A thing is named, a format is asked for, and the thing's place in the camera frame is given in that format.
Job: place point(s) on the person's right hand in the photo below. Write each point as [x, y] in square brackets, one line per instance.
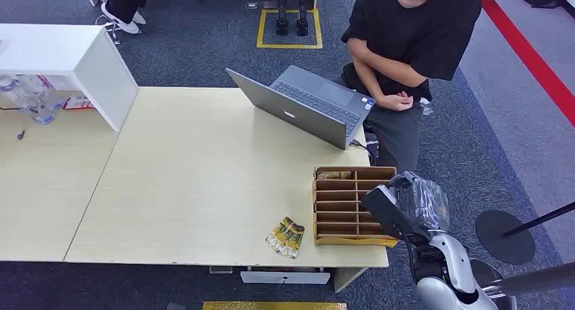
[396, 102]

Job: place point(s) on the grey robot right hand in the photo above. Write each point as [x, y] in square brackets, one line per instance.
[426, 207]

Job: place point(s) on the brown cardboard slotted organizer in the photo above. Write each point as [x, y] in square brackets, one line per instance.
[337, 207]

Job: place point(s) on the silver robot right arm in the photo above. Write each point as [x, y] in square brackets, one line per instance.
[449, 258]

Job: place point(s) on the person's right forearm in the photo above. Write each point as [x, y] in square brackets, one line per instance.
[366, 81]

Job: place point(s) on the person's left forearm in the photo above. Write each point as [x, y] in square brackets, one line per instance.
[391, 70]

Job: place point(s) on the person seated at desk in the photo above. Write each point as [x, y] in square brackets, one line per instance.
[418, 29]

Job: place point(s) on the card in organizer slot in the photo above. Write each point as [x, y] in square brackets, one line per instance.
[333, 175]

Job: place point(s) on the yellow green printed card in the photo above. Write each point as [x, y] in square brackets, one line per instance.
[286, 238]

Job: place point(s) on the person with white shoes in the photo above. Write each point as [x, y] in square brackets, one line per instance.
[123, 0]

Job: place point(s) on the white crumpled paper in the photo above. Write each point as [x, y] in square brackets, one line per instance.
[426, 106]

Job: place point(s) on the black round-base stanchion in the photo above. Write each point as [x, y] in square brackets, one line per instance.
[498, 236]
[539, 278]

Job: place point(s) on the grey open laptop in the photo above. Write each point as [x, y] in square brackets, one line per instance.
[296, 110]

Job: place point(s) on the beige desk leg panel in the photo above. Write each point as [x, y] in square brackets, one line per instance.
[346, 278]

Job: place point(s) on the black stand leg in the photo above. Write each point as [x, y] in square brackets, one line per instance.
[282, 25]
[302, 25]

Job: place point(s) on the yellow floor tape square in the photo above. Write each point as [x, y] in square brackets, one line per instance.
[287, 46]

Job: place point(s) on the white under-desk drawer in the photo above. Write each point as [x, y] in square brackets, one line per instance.
[285, 278]

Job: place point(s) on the metal floor socket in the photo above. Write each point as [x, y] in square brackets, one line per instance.
[269, 4]
[251, 5]

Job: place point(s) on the gold floor mat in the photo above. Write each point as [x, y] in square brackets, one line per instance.
[274, 306]

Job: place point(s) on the dark grey floor object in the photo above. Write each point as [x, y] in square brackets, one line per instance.
[176, 307]

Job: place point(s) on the metal chair base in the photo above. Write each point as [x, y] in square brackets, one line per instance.
[114, 34]

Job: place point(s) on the red white paper pack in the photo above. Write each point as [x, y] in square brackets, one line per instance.
[78, 103]

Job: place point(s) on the white desk shelf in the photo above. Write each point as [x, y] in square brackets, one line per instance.
[67, 47]

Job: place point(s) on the clear plastic water bottle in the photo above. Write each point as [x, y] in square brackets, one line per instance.
[31, 105]
[51, 94]

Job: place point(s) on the small black clip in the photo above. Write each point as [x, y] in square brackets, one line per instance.
[20, 135]

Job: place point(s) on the clear under-desk bracket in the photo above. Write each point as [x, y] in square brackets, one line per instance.
[221, 270]

